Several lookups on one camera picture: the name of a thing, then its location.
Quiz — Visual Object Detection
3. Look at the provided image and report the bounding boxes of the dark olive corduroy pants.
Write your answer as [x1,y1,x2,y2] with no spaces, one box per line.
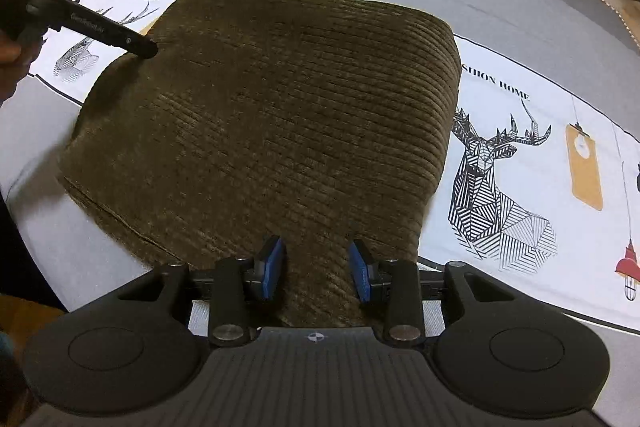
[58,0,461,327]

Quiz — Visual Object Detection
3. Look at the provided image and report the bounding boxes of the person's left hand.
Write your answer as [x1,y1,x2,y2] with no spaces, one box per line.
[0,32,43,104]

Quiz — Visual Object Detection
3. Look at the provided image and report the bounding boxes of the white printed deer mat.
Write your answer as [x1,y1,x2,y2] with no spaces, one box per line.
[36,0,639,331]

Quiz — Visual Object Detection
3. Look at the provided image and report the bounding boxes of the grey bed sheet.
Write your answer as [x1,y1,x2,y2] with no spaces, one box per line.
[1,0,639,309]

